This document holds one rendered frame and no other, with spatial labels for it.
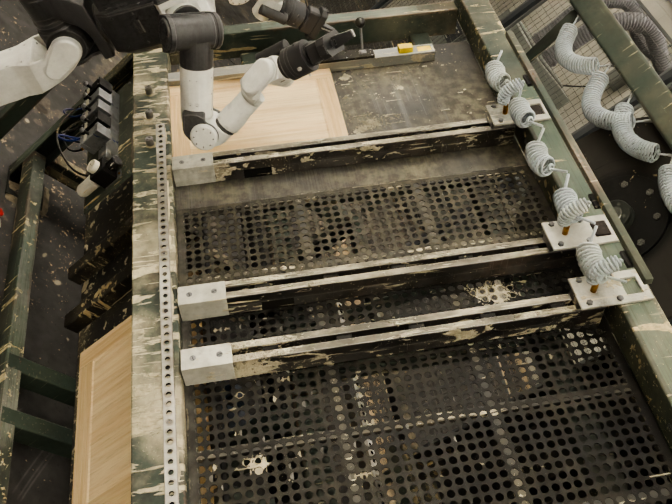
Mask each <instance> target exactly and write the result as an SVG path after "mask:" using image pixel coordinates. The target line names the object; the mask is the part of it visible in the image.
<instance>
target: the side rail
mask: <svg viewBox="0 0 672 504"><path fill-rule="evenodd" d="M457 10H458V8H457V7H456V5H455V4H454V1H449V2H440V3H431V4H421V5H412V6H403V7H393V8H384V9H375V10H366V11H356V12H347V13H338V14H328V18H327V20H326V21H325V23H326V24H328V25H330V26H332V27H333V28H335V30H336V31H338V32H339V33H342V32H345V31H348V30H350V29H353V30H354V32H355V34H356V36H355V37H354V38H352V39H351V40H349V41H348V42H346V43H345V44H344V46H348V45H357V44H361V43H360V32H359V28H358V27H356V25H355V20H356V18H358V17H363V18H364V19H365V26H364V27H363V28H362V34H363V44H366V43H375V42H384V41H393V40H402V39H408V37H409V35H410V34H416V33H425V32H427V33H428V34H429V36H438V35H447V34H455V32H456V23H457V18H456V16H457ZM223 29H224V40H223V44H222V46H221V47H220V48H219V49H211V50H214V60H223V59H232V58H240V54H241V53H245V52H254V51H262V50H264V49H266V48H268V47H270V46H272V45H274V44H276V43H278V42H279V41H281V40H283V39H285V40H287V41H288V43H289V45H292V44H293V43H294V42H298V41H300V40H302V39H305V40H307V41H314V40H317V39H319V38H320V37H322V36H324V35H325V34H327V32H324V31H322V30H320V31H319V32H318V34H317V36H316V37H315V39H314V40H309V39H307V38H306V37H305V33H303V32H301V31H299V29H298V28H293V27H291V26H289V25H287V24H285V25H282V24H280V23H278V22H276V21H263V22H254V23H245V24H235V25H226V26H223ZM169 57H170V62H171V65H178V64H180V52H177V51H176V52H174V53H169Z"/></svg>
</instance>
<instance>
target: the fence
mask: <svg viewBox="0 0 672 504"><path fill-rule="evenodd" d="M429 45H430V47H431V49H432V50H427V51H418V50H417V47H420V46H429ZM373 51H374V54H375V58H368V59H359V60H350V61H341V62H333V63H324V64H319V68H318V70H319V69H328V68H329V69H330V71H331V72H337V71H346V70H355V69H363V68H372V67H381V66H390V65H398V64H407V63H416V62H424V61H433V60H435V49H434V47H433V45H432V43H431V44H422V45H413V52H409V53H400V54H399V52H398V47H396V48H387V49H378V50H373ZM252 65H253V64H245V65H236V66H227V67H218V68H213V75H214V76H213V82H214V81H223V80H231V79H240V78H242V77H243V76H244V75H245V73H246V72H247V71H248V70H249V69H250V68H251V66H252ZM168 83H169V87H170V86H179V85H180V72H174V73H168Z"/></svg>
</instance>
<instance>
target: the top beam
mask: <svg viewBox="0 0 672 504"><path fill-rule="evenodd" d="M455 2H456V4H457V6H458V19H457V20H458V22H459V24H460V26H461V28H462V30H463V32H464V34H465V36H466V38H467V40H468V42H469V44H470V46H471V48H472V50H473V52H474V54H475V56H476V58H477V60H478V62H479V64H480V66H481V68H482V70H483V72H484V74H485V66H486V64H487V63H488V62H490V61H493V60H497V57H498V55H499V53H500V51H501V50H503V52H502V54H501V57H500V59H499V61H500V62H501V63H502V64H503V65H504V67H505V72H506V73H507V74H509V75H510V77H511V82H512V80H514V82H515V78H517V80H518V78H520V79H521V81H522V80H524V79H523V75H525V74H526V72H525V71H524V69H523V67H522V65H521V63H520V62H519V60H518V58H517V56H516V54H515V53H514V51H513V49H512V47H511V45H510V44H509V42H508V40H507V38H506V36H505V35H506V31H505V29H504V27H503V26H502V24H501V22H500V20H499V19H498V17H497V15H496V13H495V11H494V10H493V8H492V6H491V4H490V3H489V1H488V0H455ZM515 83H516V82H515ZM512 84H513V82H512ZM521 97H523V98H525V99H526V100H532V99H540V98H539V96H538V94H537V92H536V90H535V89H534V87H533V86H530V87H528V86H527V84H526V83H524V87H523V89H522V94H521ZM535 122H536V123H539V124H542V125H543V127H540V126H537V125H534V124H531V125H530V126H529V127H527V128H520V127H518V126H517V125H516V124H515V131H514V134H515V136H516V138H517V140H518V142H519V144H520V146H521V148H522V150H523V152H524V154H525V146H526V145H527V144H528V143H529V142H531V141H537V140H538V137H539V135H540V132H541V130H542V128H545V130H544V132H543V135H542V137H541V140H540V141H541V142H543V143H545V145H546V147H547V148H548V154H549V155H550V156H551V157H553V159H554V160H555V167H554V168H555V169H561V170H567V171H568V173H563V172H557V171H553V172H552V173H551V174H550V175H549V176H546V177H540V176H538V175H537V174H535V173H534V174H535V176H536V178H537V180H538V182H539V184H540V186H541V188H542V190H543V192H544V195H545V197H546V199H547V201H548V203H549V205H550V207H551V209H552V211H553V213H554V215H555V217H556V219H557V217H558V213H557V211H556V207H555V206H554V202H553V193H554V192H555V191H556V190H558V189H559V188H564V184H565V180H566V176H567V174H570V176H569V181H568V185H567V188H571V189H573V190H574V192H575V193H576V194H577V197H578V200H579V199H580V198H581V199H582V201H583V198H585V199H586V200H587V201H590V199H589V198H588V194H591V193H592V191H591V189H590V187H589V185H588V184H587V182H586V180H585V178H584V176H583V175H582V173H581V171H580V169H579V168H578V166H577V164H576V162H575V160H574V159H573V157H572V155H571V153H570V151H569V150H568V148H567V146H566V144H565V142H564V141H563V139H562V137H561V135H560V133H559V132H558V130H557V128H556V126H555V124H554V123H553V121H552V119H550V120H543V121H535ZM590 202H591V201H590ZM587 209H588V212H586V211H585V213H584V214H583V216H582V217H588V216H595V215H603V214H604V212H603V211H602V209H594V207H593V205H592V204H590V208H588V207H587ZM599 246H600V249H601V250H602V255H603V258H604V259H605V260H606V261H607V259H606V258H607V257H608V258H609V260H610V256H612V257H613V258H614V255H616V256H617V257H618V259H620V258H621V256H620V254H619V252H620V251H623V250H624V248H623V246H622V245H621V243H620V242H615V243H607V244H600V245H599ZM621 259H622V258H621ZM610 261H611V260H610ZM607 263H608V261H607ZM623 280H627V283H623V282H621V284H622V286H623V288H624V290H625V292H626V293H627V295H628V294H635V293H642V290H641V288H640V286H639V285H638V283H637V281H636V279H635V278H628V279H623ZM647 286H648V288H649V289H650V287H649V285H648V284H647ZM650 291H651V289H650ZM651 293H652V291H651ZM652 295H653V297H654V299H653V300H648V301H642V302H635V303H627V304H621V305H614V306H607V307H606V308H605V310H604V315H605V317H606V319H607V321H608V323H609V325H610V327H611V329H612V331H613V333H614V335H615V337H616V339H617V341H618V343H619V345H620V347H621V349H622V351H623V353H624V355H625V357H626V359H627V361H628V363H629V365H630V367H631V369H632V371H633V373H634V375H635V377H636V379H637V382H638V384H639V386H640V388H641V390H642V392H643V394H644V396H645V398H646V400H647V402H648V404H649V406H650V408H651V410H652V412H653V414H654V416H655V418H656V420H657V422H658V424H659V426H660V428H661V430H662V432H663V434H664V436H665V438H666V440H667V442H668V444H669V446H670V448H671V450H672V326H671V325H670V323H669V321H668V319H667V318H666V316H665V314H664V312H663V310H662V309H661V307H660V305H659V303H658V302H657V300H656V298H655V296H654V294H653V293H652Z"/></svg>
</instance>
